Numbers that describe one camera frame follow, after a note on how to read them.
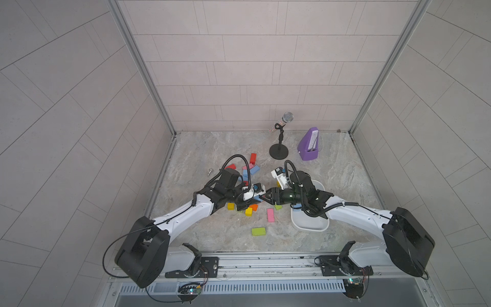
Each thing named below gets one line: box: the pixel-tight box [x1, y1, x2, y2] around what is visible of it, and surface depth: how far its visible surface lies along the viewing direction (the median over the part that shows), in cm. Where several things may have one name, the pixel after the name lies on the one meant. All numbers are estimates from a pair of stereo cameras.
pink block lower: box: [267, 208, 275, 223], surface depth 86 cm
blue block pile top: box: [249, 165, 261, 176], surface depth 101 cm
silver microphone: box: [274, 111, 295, 135], surface depth 88 cm
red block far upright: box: [249, 152, 258, 166], surface depth 106 cm
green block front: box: [251, 227, 266, 237], surface depth 81 cm
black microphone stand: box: [269, 115, 294, 160], surface depth 107 cm
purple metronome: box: [297, 126, 320, 161], surface depth 101 cm
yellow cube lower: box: [244, 207, 253, 217], surface depth 84 cm
